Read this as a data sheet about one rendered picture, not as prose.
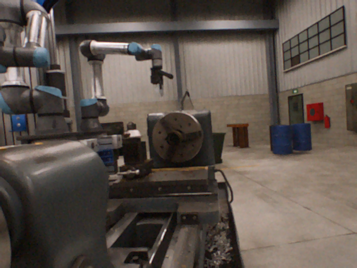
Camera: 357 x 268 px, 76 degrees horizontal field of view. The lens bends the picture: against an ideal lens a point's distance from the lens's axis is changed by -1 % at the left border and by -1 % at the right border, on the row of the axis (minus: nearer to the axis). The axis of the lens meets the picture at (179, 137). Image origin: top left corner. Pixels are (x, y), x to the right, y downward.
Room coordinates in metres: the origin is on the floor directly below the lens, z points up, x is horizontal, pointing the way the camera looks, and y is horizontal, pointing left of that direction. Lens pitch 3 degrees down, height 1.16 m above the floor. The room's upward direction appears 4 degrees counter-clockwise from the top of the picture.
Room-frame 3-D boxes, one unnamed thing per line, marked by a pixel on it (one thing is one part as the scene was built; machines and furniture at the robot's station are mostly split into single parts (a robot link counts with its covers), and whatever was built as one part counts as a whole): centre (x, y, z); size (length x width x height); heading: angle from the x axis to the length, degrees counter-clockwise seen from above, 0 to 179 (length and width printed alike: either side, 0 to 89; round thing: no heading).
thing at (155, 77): (1.69, 0.12, 1.52); 0.09 x 0.08 x 0.12; 83
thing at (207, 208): (0.83, 0.11, 0.90); 0.47 x 0.30 x 0.06; 81
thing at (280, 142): (7.38, -3.27, 0.44); 0.59 x 0.59 x 0.88
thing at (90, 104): (1.66, 0.62, 1.33); 0.13 x 0.12 x 0.14; 168
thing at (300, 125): (7.79, -4.13, 0.44); 0.59 x 0.59 x 0.88
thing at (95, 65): (1.79, 0.59, 1.54); 0.15 x 0.12 x 0.55; 168
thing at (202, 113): (1.88, -0.04, 1.06); 0.59 x 0.48 x 0.39; 171
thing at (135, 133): (0.89, 0.18, 1.13); 0.08 x 0.08 x 0.03
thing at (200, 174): (0.88, 0.12, 0.95); 0.43 x 0.17 x 0.05; 81
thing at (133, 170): (0.91, 0.17, 0.99); 0.20 x 0.10 x 0.05; 171
